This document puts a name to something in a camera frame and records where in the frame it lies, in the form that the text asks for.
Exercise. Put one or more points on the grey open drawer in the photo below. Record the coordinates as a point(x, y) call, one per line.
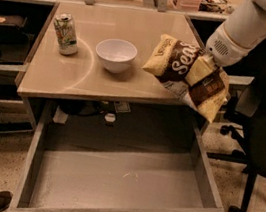
point(148, 161)

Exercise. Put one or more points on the green white soda can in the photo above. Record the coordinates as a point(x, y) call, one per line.
point(66, 34)

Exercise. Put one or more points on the dark side shelf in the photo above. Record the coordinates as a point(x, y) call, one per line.
point(22, 26)

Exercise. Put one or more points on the white bowl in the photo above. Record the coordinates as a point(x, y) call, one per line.
point(116, 55)

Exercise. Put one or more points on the beige counter cabinet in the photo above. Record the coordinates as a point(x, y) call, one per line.
point(82, 75)

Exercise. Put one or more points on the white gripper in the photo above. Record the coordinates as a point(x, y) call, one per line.
point(226, 50)

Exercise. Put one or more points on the brown Late July chip bag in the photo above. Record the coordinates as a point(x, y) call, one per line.
point(170, 62)

